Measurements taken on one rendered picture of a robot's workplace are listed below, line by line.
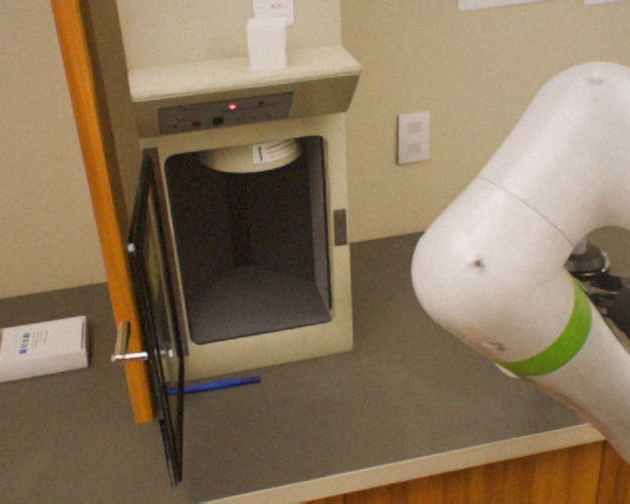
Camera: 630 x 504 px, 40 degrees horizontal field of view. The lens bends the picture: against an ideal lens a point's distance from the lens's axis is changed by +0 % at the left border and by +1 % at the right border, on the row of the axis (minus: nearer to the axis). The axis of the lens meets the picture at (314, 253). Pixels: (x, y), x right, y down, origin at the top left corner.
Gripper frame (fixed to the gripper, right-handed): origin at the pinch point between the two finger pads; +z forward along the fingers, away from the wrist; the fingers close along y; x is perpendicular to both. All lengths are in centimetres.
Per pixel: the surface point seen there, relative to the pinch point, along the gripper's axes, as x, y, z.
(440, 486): 29.7, 26.1, -0.2
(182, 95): -38, 58, -5
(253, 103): -35, 48, -1
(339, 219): -14.2, 34.3, 14.1
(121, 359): -5, 72, -11
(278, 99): -35, 45, -1
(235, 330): 4, 53, 23
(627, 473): 35.6, -8.1, 1.0
